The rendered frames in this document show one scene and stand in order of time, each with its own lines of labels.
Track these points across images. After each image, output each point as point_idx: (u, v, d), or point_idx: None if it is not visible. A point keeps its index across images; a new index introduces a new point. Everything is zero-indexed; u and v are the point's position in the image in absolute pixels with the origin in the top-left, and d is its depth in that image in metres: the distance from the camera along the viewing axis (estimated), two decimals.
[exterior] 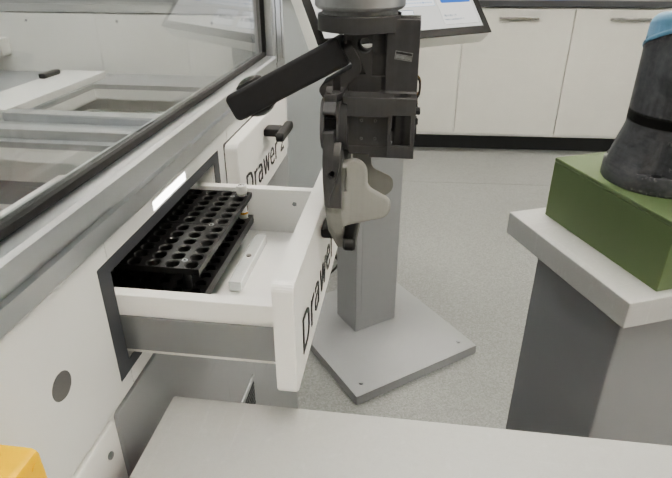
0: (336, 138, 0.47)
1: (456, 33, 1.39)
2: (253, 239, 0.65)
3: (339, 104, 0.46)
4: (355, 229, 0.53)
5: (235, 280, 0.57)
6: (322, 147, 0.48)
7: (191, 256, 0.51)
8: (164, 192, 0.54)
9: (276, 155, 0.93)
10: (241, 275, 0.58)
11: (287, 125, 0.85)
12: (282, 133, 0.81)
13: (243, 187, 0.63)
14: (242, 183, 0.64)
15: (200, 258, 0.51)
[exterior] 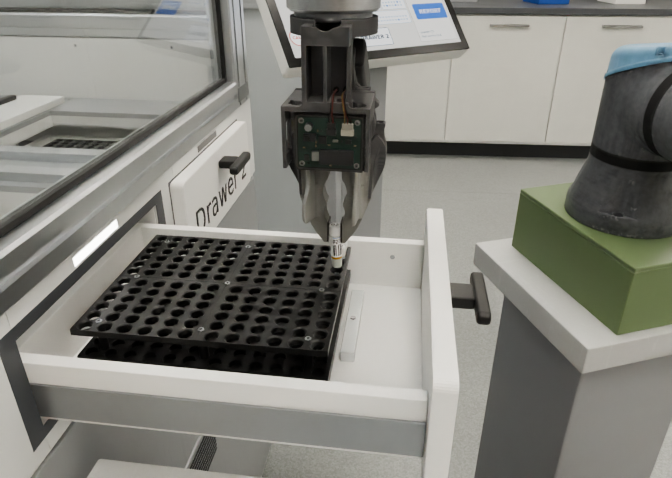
0: None
1: (433, 50, 1.37)
2: (352, 297, 0.60)
3: None
4: (487, 299, 0.49)
5: (348, 351, 0.52)
6: None
7: (313, 333, 0.46)
8: (89, 245, 0.52)
9: (236, 184, 0.90)
10: (352, 343, 0.53)
11: (243, 156, 0.82)
12: (236, 166, 0.79)
13: (344, 243, 0.58)
14: None
15: (322, 334, 0.47)
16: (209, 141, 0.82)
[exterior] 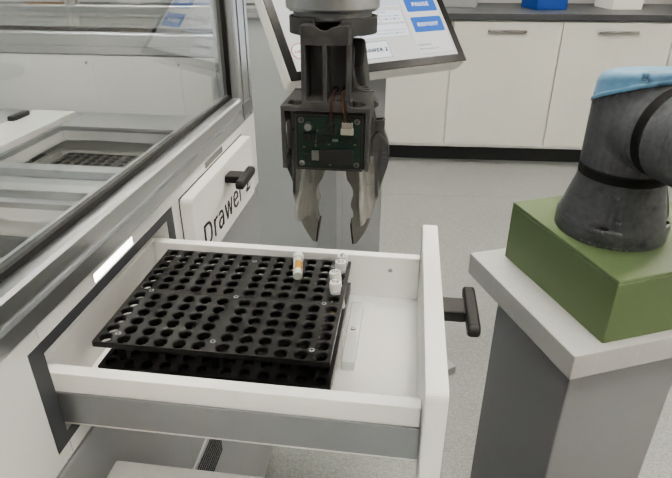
0: None
1: (431, 62, 1.41)
2: (352, 308, 0.64)
3: None
4: (477, 313, 0.53)
5: (348, 360, 0.56)
6: None
7: (316, 345, 0.50)
8: (107, 262, 0.56)
9: (241, 197, 0.94)
10: (352, 353, 0.57)
11: (248, 171, 0.86)
12: (242, 181, 0.83)
13: (345, 258, 0.62)
14: (343, 253, 0.63)
15: (324, 346, 0.51)
16: (216, 157, 0.86)
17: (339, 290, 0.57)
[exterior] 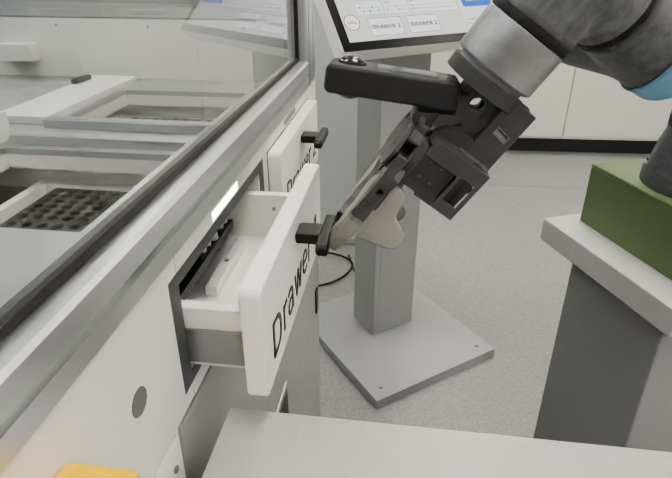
0: (402, 165, 0.47)
1: None
2: (232, 244, 0.66)
3: (424, 139, 0.47)
4: (328, 235, 0.54)
5: (211, 285, 0.57)
6: (383, 162, 0.48)
7: None
8: (221, 202, 0.54)
9: (310, 161, 0.92)
10: (218, 279, 0.58)
11: (324, 131, 0.84)
12: (320, 140, 0.81)
13: None
14: None
15: None
16: (291, 116, 0.84)
17: None
